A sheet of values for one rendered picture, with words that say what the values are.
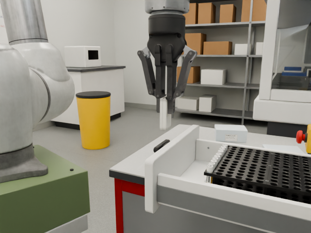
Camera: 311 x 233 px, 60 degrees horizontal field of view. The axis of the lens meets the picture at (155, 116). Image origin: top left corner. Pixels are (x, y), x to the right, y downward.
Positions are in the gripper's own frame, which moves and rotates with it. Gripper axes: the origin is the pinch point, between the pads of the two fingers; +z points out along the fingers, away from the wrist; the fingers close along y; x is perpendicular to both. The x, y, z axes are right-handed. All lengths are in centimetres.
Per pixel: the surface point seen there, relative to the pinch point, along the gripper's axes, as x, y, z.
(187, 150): 7.4, 2.7, 10.5
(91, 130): 186, -174, 75
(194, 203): -10.0, 10.2, 13.8
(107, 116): 203, -163, 60
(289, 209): -9.8, 25.6, 10.8
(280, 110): 83, 22, 13
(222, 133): 56, 2, 20
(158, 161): -9.1, 2.6, 7.4
